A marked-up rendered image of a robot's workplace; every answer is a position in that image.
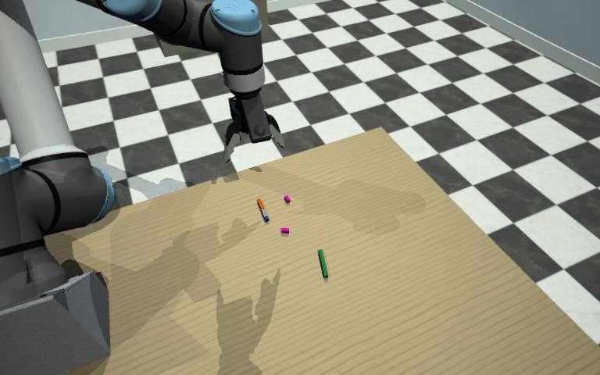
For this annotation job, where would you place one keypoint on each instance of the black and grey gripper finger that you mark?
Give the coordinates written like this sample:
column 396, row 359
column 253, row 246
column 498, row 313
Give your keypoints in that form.
column 275, row 130
column 232, row 137

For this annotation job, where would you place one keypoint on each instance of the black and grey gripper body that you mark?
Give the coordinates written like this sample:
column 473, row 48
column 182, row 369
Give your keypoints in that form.
column 235, row 108

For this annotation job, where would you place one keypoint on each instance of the green rod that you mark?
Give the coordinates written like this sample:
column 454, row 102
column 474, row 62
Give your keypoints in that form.
column 324, row 267

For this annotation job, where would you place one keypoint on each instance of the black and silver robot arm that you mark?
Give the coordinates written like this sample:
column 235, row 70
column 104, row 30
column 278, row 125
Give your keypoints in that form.
column 62, row 190

